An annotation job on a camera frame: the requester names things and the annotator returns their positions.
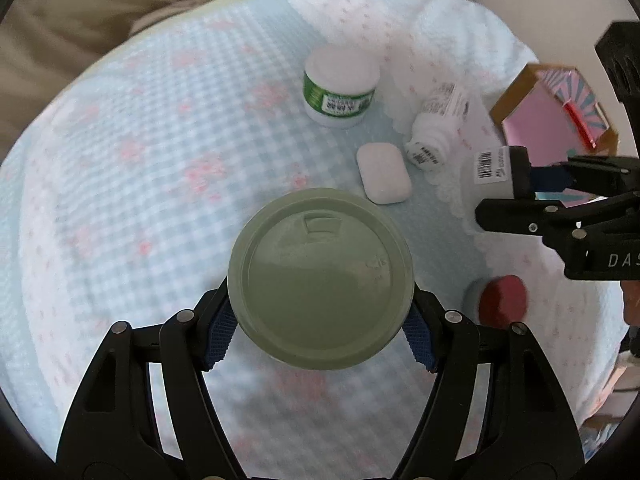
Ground pink octagonal box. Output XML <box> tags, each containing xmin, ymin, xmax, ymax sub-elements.
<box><xmin>489</xmin><ymin>64</ymin><xmax>620</xmax><ymax>206</ymax></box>

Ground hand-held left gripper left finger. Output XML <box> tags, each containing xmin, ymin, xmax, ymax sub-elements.
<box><xmin>57</xmin><ymin>280</ymin><xmax>251</xmax><ymax>480</ymax></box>

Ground white bottle black cap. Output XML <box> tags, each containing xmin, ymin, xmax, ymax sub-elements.
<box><xmin>472</xmin><ymin>145</ymin><xmax>532</xmax><ymax>201</ymax></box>

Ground white earbuds case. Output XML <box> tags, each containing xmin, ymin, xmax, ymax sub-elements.
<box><xmin>356</xmin><ymin>143</ymin><xmax>413</xmax><ymax>205</ymax></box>

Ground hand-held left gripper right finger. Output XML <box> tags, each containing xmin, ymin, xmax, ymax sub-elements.
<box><xmin>395</xmin><ymin>287</ymin><xmax>586</xmax><ymax>480</ymax></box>

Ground blue checked blanket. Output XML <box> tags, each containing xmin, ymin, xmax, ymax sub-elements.
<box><xmin>0</xmin><ymin>0</ymin><xmax>501</xmax><ymax>480</ymax></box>

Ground small white pill bottle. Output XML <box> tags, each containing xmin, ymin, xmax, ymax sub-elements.
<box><xmin>404</xmin><ymin>82</ymin><xmax>471</xmax><ymax>171</ymax></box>

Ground red capped bottle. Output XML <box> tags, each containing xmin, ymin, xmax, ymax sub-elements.
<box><xmin>464</xmin><ymin>275</ymin><xmax>530</xmax><ymax>332</ymax></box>

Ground white jar green label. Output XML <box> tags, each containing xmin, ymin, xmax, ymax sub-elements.
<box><xmin>303</xmin><ymin>46</ymin><xmax>379</xmax><ymax>129</ymax></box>

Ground beige cushion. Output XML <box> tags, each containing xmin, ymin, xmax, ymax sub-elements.
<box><xmin>0</xmin><ymin>0</ymin><xmax>483</xmax><ymax>161</ymax></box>

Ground green lidded cup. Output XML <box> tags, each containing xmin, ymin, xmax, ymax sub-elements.
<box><xmin>227</xmin><ymin>187</ymin><xmax>416</xmax><ymax>372</ymax></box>

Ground black plastic object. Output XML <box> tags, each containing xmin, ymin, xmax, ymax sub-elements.
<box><xmin>594</xmin><ymin>20</ymin><xmax>640</xmax><ymax>107</ymax></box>

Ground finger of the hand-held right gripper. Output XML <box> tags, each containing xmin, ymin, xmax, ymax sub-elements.
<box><xmin>474</xmin><ymin>192</ymin><xmax>640</xmax><ymax>252</ymax></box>
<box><xmin>532</xmin><ymin>155</ymin><xmax>640</xmax><ymax>197</ymax></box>

